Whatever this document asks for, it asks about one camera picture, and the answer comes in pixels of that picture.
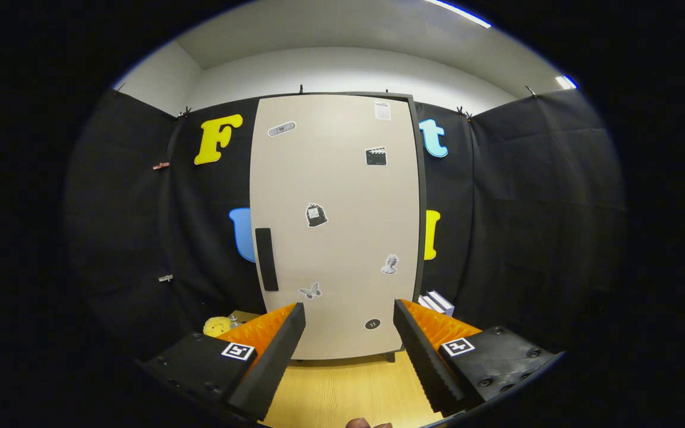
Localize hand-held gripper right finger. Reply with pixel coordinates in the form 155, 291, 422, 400
393, 299, 563, 417

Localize yellow plush toy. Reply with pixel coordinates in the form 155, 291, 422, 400
203, 316, 233, 338

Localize grey shoe cabinet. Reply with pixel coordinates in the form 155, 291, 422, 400
249, 91, 428, 363

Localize beige shoe cabinet door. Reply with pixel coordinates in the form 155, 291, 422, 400
249, 94, 420, 360

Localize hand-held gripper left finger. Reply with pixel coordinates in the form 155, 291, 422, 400
140, 302, 307, 423

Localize long ceiling light strip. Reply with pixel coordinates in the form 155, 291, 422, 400
425, 0, 492, 29

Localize black door handle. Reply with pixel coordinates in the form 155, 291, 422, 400
254, 228, 279, 292

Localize black backdrop cloth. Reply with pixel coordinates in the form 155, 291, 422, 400
63, 86, 626, 369

